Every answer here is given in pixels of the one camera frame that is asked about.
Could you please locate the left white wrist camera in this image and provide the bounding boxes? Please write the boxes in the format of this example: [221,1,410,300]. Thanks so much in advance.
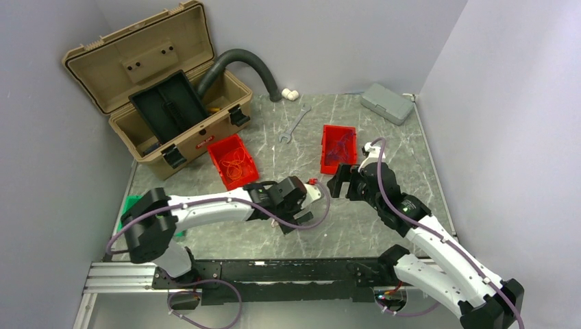
[302,178,323,208]

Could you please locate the black corrugated hose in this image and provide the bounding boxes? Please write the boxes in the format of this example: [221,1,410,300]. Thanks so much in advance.
[196,48,283,103]

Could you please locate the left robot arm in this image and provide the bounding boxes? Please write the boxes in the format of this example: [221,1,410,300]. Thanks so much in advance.
[113,176,323,288]

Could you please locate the red bin right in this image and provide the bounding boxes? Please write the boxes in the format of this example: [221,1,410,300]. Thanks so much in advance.
[320,125,358,175]

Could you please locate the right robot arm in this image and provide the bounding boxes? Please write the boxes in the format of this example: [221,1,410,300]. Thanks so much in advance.
[327,162,524,328]

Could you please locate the grey plastic case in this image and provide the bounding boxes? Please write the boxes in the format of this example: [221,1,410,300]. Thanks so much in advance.
[360,83,414,125]

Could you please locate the steel open-end wrench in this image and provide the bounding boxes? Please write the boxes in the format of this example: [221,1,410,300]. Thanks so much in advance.
[278,104,312,143]

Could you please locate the red bin near toolbox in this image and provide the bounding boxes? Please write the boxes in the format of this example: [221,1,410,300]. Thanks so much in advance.
[208,134,259,191]

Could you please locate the black aluminium base frame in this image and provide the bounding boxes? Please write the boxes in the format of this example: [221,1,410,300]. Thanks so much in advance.
[82,248,482,314]

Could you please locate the black toolbox tray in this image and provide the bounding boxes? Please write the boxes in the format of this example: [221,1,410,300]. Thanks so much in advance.
[129,70,210,144]

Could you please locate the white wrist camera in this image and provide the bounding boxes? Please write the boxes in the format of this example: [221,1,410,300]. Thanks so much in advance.
[357,142,386,173]
[302,178,323,208]

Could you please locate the white pipe fitting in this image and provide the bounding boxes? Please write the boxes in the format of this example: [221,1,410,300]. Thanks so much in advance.
[281,88,299,101]

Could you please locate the orange cables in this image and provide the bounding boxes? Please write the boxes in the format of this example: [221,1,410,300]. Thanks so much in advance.
[219,147,249,180]

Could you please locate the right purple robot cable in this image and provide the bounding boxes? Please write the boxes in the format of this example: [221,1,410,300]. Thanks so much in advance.
[369,136,526,329]

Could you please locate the green plastic bin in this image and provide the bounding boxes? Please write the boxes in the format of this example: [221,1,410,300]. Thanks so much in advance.
[116,195,186,237]

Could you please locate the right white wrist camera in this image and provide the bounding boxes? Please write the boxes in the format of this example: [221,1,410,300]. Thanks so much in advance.
[357,142,386,173]

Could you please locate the tan open toolbox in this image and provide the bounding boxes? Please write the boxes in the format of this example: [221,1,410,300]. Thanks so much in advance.
[62,1,252,180]

